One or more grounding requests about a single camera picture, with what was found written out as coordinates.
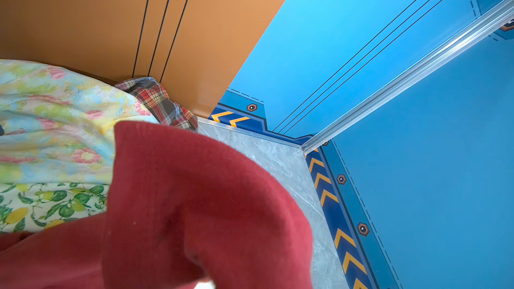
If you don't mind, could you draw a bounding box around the dark red cloth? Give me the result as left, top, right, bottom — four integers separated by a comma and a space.
1, 121, 313, 288

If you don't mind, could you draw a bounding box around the red plaid cloth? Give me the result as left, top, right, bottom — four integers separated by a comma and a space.
114, 77, 198, 132

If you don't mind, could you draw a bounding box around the pastel floral cloth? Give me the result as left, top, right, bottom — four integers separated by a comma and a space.
1, 60, 156, 184

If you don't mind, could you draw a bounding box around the lemon print cloth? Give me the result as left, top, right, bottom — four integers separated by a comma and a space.
1, 183, 109, 234

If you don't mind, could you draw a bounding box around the right aluminium corner post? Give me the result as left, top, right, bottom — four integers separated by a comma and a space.
302, 0, 513, 155

